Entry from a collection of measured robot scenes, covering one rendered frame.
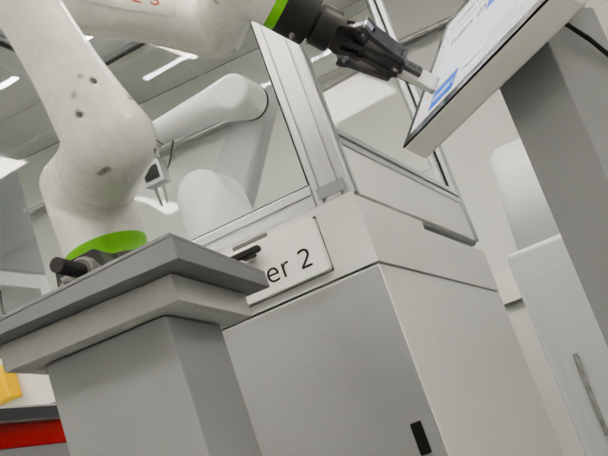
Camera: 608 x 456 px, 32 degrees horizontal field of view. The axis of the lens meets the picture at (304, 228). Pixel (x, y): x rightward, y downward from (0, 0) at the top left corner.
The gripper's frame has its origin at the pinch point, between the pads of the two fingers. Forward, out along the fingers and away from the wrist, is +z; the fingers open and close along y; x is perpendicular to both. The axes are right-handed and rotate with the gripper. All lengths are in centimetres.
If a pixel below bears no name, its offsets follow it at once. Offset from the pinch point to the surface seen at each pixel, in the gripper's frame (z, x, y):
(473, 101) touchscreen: 8.2, 5.6, -8.1
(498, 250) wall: 134, -148, 277
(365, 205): 6.1, 10.0, 29.8
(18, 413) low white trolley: -36, 68, 53
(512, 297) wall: 146, -127, 274
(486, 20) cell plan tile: 4.8, -8.2, -11.4
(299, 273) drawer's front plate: -0.1, 26.3, 36.2
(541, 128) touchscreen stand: 19.7, 6.0, -10.9
